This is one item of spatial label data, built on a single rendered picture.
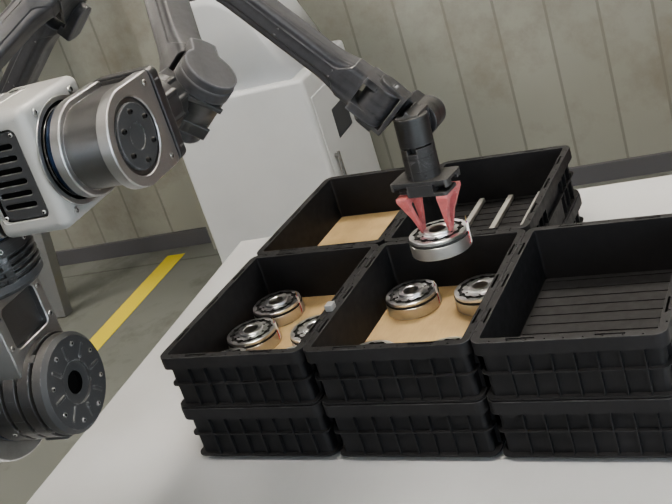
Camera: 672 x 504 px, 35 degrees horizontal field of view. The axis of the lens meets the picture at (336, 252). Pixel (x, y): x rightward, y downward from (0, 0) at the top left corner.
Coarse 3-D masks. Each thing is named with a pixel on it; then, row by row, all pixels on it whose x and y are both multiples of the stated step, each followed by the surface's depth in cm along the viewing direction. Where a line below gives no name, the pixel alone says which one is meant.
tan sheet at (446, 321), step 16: (448, 288) 204; (448, 304) 198; (384, 320) 200; (400, 320) 198; (416, 320) 196; (432, 320) 194; (448, 320) 193; (464, 320) 191; (384, 336) 194; (400, 336) 193; (416, 336) 191; (432, 336) 189; (448, 336) 187
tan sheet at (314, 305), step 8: (320, 296) 218; (328, 296) 217; (304, 304) 217; (312, 304) 216; (320, 304) 215; (304, 312) 214; (312, 312) 213; (320, 312) 212; (296, 320) 211; (280, 328) 210; (288, 328) 209; (288, 336) 206; (280, 344) 204; (288, 344) 203
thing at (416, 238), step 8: (456, 224) 177; (464, 224) 176; (416, 232) 179; (448, 232) 175; (456, 232) 175; (464, 232) 174; (416, 240) 175; (424, 240) 175; (432, 240) 174; (440, 240) 172; (448, 240) 172
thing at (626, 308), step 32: (640, 224) 184; (544, 256) 194; (576, 256) 192; (608, 256) 189; (640, 256) 187; (512, 288) 179; (544, 288) 193; (576, 288) 190; (608, 288) 186; (640, 288) 183; (512, 320) 178; (544, 320) 183; (576, 320) 180; (608, 320) 176; (640, 320) 173; (608, 352) 155; (640, 352) 153; (512, 384) 164; (544, 384) 162; (576, 384) 160; (608, 384) 158; (640, 384) 155
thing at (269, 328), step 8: (256, 320) 209; (264, 320) 209; (272, 320) 207; (240, 328) 208; (264, 328) 205; (272, 328) 204; (232, 336) 207; (256, 336) 203; (264, 336) 202; (232, 344) 203; (240, 344) 202; (248, 344) 201
